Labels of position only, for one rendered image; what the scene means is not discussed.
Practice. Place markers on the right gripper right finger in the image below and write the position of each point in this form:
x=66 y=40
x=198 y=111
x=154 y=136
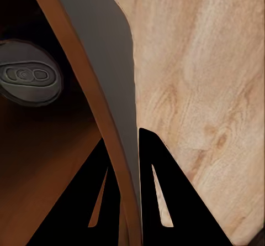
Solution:
x=193 y=224

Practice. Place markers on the can of soda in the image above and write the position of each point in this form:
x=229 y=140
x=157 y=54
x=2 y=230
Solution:
x=34 y=69

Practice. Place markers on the trash can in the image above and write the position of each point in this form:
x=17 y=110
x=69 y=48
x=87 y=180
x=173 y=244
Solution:
x=43 y=148

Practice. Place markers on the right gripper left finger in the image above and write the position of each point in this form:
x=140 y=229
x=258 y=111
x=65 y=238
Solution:
x=67 y=222

